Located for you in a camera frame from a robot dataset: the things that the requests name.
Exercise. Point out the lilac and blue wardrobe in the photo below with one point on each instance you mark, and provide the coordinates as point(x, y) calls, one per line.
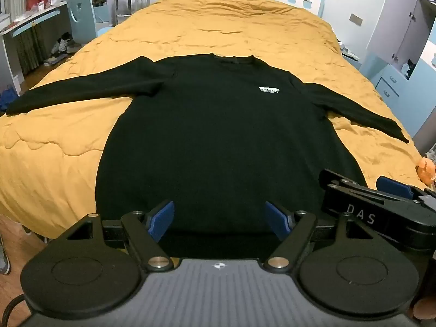
point(391, 13)

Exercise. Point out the wall switch plate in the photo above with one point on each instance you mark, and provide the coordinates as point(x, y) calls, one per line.
point(356, 19)

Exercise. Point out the blue cloth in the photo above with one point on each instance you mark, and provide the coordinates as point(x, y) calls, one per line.
point(7, 98)

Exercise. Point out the orange plush toy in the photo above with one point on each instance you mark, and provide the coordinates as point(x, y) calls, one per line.
point(425, 170)

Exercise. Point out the white and blue desk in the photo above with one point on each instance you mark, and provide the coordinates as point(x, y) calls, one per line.
point(34, 18)

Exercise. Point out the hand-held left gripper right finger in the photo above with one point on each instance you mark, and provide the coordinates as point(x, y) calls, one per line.
point(277, 219)

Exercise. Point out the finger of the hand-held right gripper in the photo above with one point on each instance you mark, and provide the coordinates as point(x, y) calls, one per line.
point(393, 186)
point(339, 180)

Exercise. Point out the grey slipper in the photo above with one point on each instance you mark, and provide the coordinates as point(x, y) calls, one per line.
point(4, 259)

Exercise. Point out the grey rolling cart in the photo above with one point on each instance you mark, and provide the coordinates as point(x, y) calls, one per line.
point(122, 6)

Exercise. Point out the black long-sleeve sweater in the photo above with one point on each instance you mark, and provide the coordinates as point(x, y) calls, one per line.
point(221, 143)

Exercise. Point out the mustard yellow quilt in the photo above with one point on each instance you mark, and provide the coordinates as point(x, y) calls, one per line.
point(221, 24)

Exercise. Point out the striped under-desk curtain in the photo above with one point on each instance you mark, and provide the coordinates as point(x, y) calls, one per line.
point(30, 47)

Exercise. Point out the light blue chair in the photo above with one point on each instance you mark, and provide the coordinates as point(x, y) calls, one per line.
point(81, 17)

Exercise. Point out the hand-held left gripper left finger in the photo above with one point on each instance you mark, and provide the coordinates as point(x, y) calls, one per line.
point(160, 221)

